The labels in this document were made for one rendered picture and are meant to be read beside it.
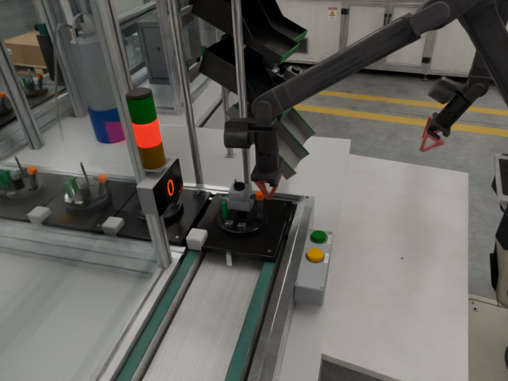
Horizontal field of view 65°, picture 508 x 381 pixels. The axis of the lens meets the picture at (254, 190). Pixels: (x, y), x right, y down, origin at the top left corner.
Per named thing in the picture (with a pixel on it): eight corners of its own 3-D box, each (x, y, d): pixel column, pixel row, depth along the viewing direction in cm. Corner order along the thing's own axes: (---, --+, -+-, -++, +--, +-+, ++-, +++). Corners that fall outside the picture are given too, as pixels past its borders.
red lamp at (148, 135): (165, 137, 82) (162, 115, 79) (155, 149, 78) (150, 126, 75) (144, 135, 83) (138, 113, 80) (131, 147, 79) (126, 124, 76)
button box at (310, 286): (332, 247, 112) (333, 230, 108) (323, 307, 95) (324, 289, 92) (307, 243, 113) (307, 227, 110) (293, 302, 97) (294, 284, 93)
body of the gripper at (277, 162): (249, 183, 97) (248, 156, 93) (259, 162, 105) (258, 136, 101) (276, 185, 96) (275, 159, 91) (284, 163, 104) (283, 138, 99)
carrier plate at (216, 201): (292, 206, 120) (292, 200, 119) (275, 263, 101) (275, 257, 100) (216, 197, 125) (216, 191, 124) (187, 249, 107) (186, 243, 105)
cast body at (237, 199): (254, 202, 110) (252, 181, 106) (249, 212, 106) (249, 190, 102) (225, 199, 112) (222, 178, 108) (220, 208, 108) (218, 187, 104)
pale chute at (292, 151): (300, 159, 134) (310, 153, 131) (286, 180, 125) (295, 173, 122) (243, 97, 130) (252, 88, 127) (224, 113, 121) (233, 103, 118)
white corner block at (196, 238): (209, 240, 109) (207, 229, 107) (202, 252, 105) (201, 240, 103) (193, 238, 110) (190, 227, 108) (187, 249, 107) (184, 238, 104)
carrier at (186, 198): (212, 196, 126) (208, 162, 119) (182, 249, 107) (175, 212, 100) (143, 188, 131) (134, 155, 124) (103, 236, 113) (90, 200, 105)
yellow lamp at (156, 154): (170, 158, 85) (165, 137, 82) (159, 171, 81) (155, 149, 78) (148, 156, 86) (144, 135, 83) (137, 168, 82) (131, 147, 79)
